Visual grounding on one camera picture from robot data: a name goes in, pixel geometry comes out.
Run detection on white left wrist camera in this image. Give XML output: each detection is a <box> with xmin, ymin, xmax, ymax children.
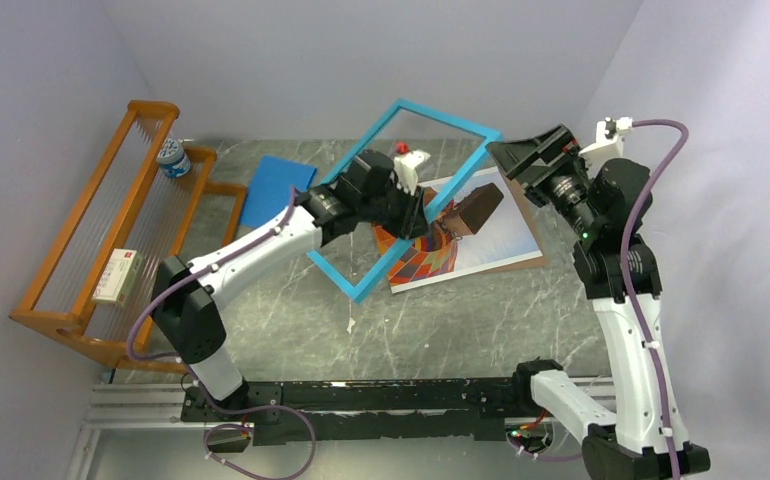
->
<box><xmin>393</xmin><ymin>150</ymin><xmax>431</xmax><ymax>195</ymax></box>

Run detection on orange wooden rack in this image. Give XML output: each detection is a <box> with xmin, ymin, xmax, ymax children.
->
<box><xmin>9</xmin><ymin>100</ymin><xmax>247</xmax><ymax>373</ymax></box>

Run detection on blue wooden picture frame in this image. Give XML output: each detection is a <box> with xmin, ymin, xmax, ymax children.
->
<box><xmin>308</xmin><ymin>98</ymin><xmax>503</xmax><ymax>303</ymax></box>

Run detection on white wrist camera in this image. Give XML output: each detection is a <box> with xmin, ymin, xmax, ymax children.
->
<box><xmin>393</xmin><ymin>150</ymin><xmax>431</xmax><ymax>195</ymax></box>
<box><xmin>579</xmin><ymin>117</ymin><xmax>633</xmax><ymax>168</ymax></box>

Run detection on blue white round tin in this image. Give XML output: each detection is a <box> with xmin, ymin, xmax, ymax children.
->
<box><xmin>156</xmin><ymin>138</ymin><xmax>191</xmax><ymax>179</ymax></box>

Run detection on aluminium extrusion table rail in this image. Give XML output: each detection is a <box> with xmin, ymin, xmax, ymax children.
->
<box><xmin>68</xmin><ymin>381</ymin><xmax>586</xmax><ymax>479</ymax></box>

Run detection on brown cardboard backing board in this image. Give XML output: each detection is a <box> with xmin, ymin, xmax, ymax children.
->
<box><xmin>495</xmin><ymin>177</ymin><xmax>549</xmax><ymax>272</ymax></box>

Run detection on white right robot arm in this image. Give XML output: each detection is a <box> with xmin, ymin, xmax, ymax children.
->
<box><xmin>487</xmin><ymin>117</ymin><xmax>711</xmax><ymax>479</ymax></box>

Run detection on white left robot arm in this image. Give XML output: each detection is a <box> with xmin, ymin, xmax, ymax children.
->
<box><xmin>149</xmin><ymin>149</ymin><xmax>431</xmax><ymax>420</ymax></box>

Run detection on hot air balloon photo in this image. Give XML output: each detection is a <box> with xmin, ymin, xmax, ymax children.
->
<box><xmin>387</xmin><ymin>168</ymin><xmax>541</xmax><ymax>293</ymax></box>

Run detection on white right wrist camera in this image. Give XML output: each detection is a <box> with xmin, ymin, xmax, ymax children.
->
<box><xmin>579</xmin><ymin>117</ymin><xmax>633</xmax><ymax>168</ymax></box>

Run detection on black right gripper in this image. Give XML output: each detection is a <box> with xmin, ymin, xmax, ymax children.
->
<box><xmin>487</xmin><ymin>124</ymin><xmax>602</xmax><ymax>238</ymax></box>

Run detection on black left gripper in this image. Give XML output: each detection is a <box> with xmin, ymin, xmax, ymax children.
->
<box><xmin>358</xmin><ymin>176</ymin><xmax>432</xmax><ymax>240</ymax></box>

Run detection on white medicine box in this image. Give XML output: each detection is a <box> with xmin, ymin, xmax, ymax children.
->
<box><xmin>92</xmin><ymin>249</ymin><xmax>143</xmax><ymax>307</ymax></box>

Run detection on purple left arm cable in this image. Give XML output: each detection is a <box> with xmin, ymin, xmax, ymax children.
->
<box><xmin>124</xmin><ymin>185</ymin><xmax>318</xmax><ymax>480</ymax></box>

